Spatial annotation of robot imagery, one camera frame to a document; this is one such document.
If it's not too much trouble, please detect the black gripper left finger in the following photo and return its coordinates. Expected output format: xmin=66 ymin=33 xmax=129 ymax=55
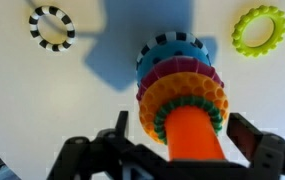
xmin=46 ymin=110 xmax=140 ymax=180

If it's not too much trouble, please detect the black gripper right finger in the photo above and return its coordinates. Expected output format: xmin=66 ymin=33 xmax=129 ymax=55
xmin=226 ymin=113 xmax=285 ymax=180

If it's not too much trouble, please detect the dark green toy ring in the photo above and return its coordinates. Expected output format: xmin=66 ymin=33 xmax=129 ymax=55
xmin=153 ymin=95 xmax=224 ymax=145

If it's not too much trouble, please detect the orange toy stake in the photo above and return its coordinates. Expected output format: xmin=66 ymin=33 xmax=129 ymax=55
xmin=163 ymin=105 xmax=226 ymax=162

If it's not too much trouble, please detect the orange dimpled toy ring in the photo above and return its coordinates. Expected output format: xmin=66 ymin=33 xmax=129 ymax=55
xmin=138 ymin=71 xmax=230 ymax=145

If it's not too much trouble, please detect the yellow-green bumpy toy ring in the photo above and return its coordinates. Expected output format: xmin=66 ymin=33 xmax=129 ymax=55
xmin=231 ymin=4 xmax=285 ymax=58

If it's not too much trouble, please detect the magenta ribbed toy ring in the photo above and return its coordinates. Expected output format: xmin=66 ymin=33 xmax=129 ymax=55
xmin=135 ymin=55 xmax=225 ymax=102

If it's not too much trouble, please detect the blue dotted toy ring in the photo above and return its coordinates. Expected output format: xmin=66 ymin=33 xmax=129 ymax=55
xmin=136 ymin=40 xmax=212 ymax=84

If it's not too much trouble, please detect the small black white striped ring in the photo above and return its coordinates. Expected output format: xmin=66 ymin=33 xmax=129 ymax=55
xmin=28 ymin=5 xmax=77 ymax=53

